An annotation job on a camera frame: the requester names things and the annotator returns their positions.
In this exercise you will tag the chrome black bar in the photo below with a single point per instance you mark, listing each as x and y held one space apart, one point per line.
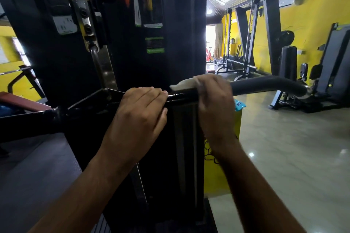
268 85

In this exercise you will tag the small white wall switch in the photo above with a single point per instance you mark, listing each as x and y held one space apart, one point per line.
300 52

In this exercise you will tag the maroon bench pad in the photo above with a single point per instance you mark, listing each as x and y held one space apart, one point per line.
24 101

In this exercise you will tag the blue wet wipes pack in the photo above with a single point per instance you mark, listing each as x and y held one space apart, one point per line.
240 105

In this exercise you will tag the person's left hand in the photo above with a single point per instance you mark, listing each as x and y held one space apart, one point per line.
134 126

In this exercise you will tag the round ceiling light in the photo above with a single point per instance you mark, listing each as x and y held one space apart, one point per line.
209 11

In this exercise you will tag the red spin bike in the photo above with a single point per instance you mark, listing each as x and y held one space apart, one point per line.
209 54

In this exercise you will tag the black smith machine rack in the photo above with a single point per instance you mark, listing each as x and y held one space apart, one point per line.
272 28

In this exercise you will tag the black weight machine frame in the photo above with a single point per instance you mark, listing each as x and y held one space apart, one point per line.
177 36

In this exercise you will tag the person's left forearm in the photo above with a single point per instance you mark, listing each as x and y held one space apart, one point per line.
82 197

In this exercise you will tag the green warning label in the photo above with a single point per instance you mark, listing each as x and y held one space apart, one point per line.
155 45

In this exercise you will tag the dark shrouded seated machine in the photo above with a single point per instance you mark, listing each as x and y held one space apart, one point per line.
333 63

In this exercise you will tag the white air conditioner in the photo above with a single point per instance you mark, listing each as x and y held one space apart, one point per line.
287 0

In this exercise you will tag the black orange bench press rack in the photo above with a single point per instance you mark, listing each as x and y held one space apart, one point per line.
32 82

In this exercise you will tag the white cleaning wipe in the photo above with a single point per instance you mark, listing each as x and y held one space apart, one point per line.
183 84

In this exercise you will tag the person's right hand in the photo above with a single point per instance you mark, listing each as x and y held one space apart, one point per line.
216 112

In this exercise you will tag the black round weight plate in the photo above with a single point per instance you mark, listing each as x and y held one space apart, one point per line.
285 39

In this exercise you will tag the beige door curtain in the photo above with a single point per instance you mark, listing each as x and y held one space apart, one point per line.
218 40

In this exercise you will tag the person's right forearm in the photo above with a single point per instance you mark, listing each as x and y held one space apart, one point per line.
257 200

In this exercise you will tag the yellow wooden plyo box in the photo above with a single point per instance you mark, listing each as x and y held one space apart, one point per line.
216 178

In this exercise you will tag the white placard green edge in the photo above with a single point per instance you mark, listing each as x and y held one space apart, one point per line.
64 25

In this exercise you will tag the chrome barbell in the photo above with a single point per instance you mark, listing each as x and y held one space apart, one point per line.
13 71

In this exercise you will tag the blue exercise ball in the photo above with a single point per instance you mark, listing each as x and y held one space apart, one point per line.
8 110

